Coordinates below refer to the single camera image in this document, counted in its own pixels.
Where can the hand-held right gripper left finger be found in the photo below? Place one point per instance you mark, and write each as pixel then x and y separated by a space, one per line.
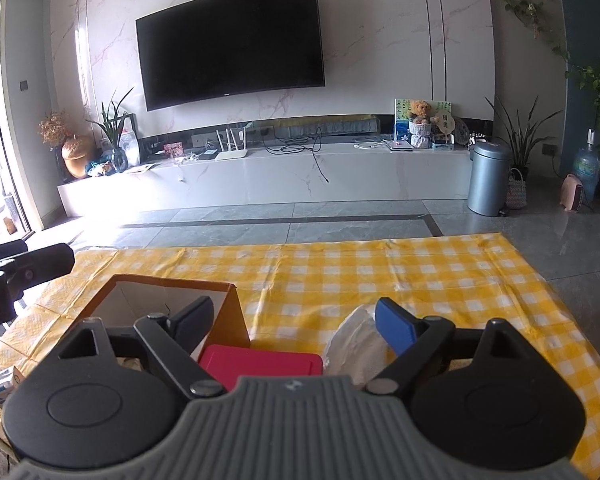
pixel 194 317

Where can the pink photo card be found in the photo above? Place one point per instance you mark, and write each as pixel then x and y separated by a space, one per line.
pixel 173 150

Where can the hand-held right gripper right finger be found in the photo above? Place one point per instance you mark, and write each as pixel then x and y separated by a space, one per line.
pixel 394 325

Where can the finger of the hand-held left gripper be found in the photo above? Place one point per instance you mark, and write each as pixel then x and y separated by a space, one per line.
pixel 2 251
pixel 40 262

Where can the brown acorn vase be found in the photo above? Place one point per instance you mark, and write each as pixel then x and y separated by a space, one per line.
pixel 77 157

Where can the white paper bag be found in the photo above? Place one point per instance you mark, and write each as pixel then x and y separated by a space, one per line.
pixel 130 142

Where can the wall switch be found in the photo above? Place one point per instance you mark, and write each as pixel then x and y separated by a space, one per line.
pixel 23 85

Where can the dried flower bunch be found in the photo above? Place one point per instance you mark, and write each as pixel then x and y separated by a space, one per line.
pixel 54 127

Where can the wall television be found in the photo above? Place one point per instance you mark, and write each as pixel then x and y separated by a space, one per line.
pixel 230 45

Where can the brown teddy bear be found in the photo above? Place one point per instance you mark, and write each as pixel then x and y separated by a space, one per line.
pixel 421 111

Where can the wall socket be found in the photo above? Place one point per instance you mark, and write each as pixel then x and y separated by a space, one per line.
pixel 551 149

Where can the white wrapped bouquet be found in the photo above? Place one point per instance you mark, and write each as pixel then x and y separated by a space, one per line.
pixel 421 135

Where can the orange cardboard box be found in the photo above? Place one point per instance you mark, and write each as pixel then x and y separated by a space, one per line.
pixel 230 315

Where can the yellow checked tablecloth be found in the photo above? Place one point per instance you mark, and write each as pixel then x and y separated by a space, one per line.
pixel 330 275

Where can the hanging vine plant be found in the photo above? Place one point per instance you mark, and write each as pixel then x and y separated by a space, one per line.
pixel 527 12

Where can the red box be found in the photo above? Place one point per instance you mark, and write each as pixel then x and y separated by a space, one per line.
pixel 260 365

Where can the white marble television cabinet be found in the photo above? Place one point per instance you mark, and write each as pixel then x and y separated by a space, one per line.
pixel 260 180

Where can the white plastic bag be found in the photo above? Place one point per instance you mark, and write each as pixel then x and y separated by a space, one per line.
pixel 355 350

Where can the silver laptop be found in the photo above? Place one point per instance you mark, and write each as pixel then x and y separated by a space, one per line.
pixel 401 145

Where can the long grey soundbar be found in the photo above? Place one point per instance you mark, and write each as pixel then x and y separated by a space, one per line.
pixel 320 125

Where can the decorative plate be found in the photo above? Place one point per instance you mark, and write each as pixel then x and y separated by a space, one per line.
pixel 460 132

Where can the woven basket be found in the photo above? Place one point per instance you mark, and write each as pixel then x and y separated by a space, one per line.
pixel 516 192

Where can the white router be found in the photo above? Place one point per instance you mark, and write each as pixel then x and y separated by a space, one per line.
pixel 231 154

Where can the green plant in glass vase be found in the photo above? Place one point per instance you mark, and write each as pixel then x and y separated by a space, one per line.
pixel 115 135

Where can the pink heater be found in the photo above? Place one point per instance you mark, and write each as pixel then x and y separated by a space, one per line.
pixel 572 195

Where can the small blue white carton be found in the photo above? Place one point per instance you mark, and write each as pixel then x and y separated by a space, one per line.
pixel 5 385

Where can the grey trash can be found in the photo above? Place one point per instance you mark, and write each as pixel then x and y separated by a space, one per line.
pixel 487 180

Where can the round paper fan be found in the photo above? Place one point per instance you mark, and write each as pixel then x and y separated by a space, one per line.
pixel 442 124

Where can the long-leaf potted plant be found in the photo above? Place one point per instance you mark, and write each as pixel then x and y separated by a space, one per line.
pixel 522 140

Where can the blue water bottle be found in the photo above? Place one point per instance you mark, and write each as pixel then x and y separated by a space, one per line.
pixel 586 170

